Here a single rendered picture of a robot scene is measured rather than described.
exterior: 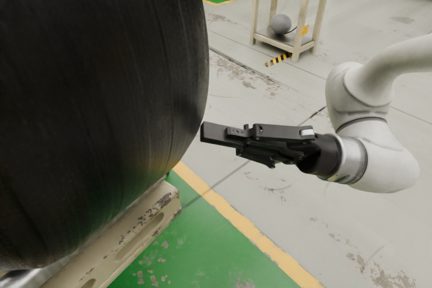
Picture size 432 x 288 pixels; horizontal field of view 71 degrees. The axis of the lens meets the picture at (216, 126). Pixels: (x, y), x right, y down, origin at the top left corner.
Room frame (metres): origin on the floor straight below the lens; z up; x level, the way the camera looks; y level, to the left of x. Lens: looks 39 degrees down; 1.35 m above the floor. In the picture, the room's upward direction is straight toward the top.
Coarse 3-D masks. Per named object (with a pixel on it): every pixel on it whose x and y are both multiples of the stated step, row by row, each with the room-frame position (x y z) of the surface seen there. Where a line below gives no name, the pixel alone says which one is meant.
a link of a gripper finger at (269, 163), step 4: (236, 152) 0.38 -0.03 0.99; (244, 152) 0.38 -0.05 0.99; (240, 156) 0.38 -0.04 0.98; (244, 156) 0.38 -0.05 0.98; (248, 156) 0.38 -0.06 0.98; (252, 156) 0.38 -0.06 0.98; (256, 156) 0.38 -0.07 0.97; (260, 156) 0.39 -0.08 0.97; (264, 156) 0.39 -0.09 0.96; (268, 156) 0.40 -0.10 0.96; (252, 160) 0.38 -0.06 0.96; (256, 160) 0.38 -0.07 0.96; (260, 160) 0.38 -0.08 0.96; (264, 160) 0.39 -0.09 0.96; (268, 160) 0.39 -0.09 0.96; (264, 164) 0.39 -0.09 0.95; (268, 164) 0.39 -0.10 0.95; (272, 164) 0.39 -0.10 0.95; (272, 168) 0.39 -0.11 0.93
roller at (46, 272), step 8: (144, 192) 0.36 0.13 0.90; (136, 200) 0.34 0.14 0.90; (128, 208) 0.33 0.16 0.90; (120, 216) 0.32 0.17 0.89; (88, 240) 0.26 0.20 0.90; (80, 248) 0.25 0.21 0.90; (72, 256) 0.24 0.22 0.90; (56, 264) 0.22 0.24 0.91; (64, 264) 0.23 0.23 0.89; (8, 272) 0.21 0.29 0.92; (16, 272) 0.20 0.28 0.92; (24, 272) 0.20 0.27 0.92; (32, 272) 0.21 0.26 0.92; (40, 272) 0.21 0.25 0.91; (48, 272) 0.21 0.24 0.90; (56, 272) 0.22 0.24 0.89; (0, 280) 0.19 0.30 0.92; (8, 280) 0.19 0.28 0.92; (16, 280) 0.19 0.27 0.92; (24, 280) 0.20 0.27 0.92; (32, 280) 0.20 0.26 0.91; (40, 280) 0.20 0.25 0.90
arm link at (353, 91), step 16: (400, 48) 0.45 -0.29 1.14; (416, 48) 0.42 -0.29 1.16; (352, 64) 0.60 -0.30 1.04; (368, 64) 0.51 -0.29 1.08; (384, 64) 0.47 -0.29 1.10; (400, 64) 0.44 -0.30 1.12; (416, 64) 0.41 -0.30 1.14; (336, 80) 0.57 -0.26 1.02; (352, 80) 0.52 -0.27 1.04; (368, 80) 0.50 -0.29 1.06; (384, 80) 0.48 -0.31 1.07; (336, 96) 0.53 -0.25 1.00; (352, 96) 0.50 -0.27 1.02; (368, 96) 0.49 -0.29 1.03; (384, 96) 0.49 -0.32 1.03; (336, 112) 0.51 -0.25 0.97; (352, 112) 0.49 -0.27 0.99; (368, 112) 0.48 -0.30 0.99; (384, 112) 0.49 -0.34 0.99; (336, 128) 0.50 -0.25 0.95
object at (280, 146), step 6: (246, 126) 0.38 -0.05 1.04; (246, 138) 0.36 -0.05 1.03; (252, 144) 0.36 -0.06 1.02; (258, 144) 0.36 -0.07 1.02; (264, 144) 0.36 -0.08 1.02; (270, 144) 0.36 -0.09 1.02; (276, 144) 0.37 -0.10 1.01; (282, 144) 0.37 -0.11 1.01; (282, 150) 0.37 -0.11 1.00; (288, 150) 0.36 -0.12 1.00; (294, 150) 0.37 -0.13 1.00; (294, 156) 0.37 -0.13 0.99; (300, 156) 0.37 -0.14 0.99
